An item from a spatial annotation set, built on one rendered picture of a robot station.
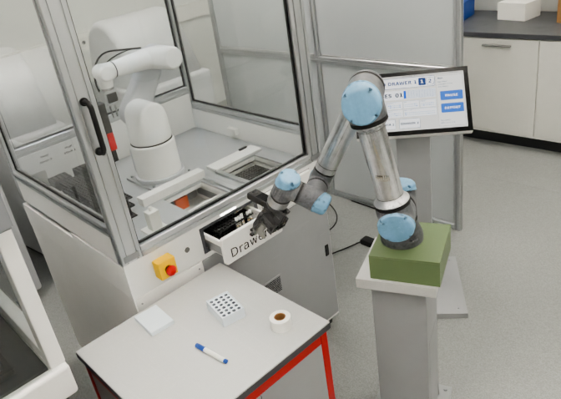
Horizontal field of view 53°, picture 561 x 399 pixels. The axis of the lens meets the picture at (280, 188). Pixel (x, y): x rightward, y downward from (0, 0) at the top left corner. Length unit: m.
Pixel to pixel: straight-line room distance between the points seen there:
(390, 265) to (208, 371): 0.70
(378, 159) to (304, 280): 1.11
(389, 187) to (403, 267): 0.34
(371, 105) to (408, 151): 1.19
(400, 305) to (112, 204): 1.07
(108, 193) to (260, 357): 0.72
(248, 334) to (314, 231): 0.88
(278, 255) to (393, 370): 0.68
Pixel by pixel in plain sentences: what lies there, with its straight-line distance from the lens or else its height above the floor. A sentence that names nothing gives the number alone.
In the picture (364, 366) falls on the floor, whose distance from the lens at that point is 2.82.
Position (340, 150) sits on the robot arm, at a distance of 1.90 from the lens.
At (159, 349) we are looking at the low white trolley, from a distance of 1.95.
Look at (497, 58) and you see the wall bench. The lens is 4.67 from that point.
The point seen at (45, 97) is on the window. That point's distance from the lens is 2.05.
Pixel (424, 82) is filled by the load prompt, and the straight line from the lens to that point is 2.75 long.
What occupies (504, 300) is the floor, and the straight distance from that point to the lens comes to 3.21.
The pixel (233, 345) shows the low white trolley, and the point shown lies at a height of 0.76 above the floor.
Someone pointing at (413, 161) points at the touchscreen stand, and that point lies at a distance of 2.84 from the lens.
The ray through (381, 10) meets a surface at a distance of 3.50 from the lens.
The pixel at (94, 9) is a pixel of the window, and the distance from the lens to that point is 1.86.
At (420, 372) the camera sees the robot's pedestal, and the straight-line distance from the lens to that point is 2.34.
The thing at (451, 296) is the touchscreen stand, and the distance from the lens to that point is 3.15.
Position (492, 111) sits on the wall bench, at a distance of 4.81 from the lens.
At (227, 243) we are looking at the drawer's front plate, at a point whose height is 0.91.
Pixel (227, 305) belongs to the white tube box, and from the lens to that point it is 1.99.
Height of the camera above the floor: 1.99
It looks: 27 degrees down
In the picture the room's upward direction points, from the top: 9 degrees counter-clockwise
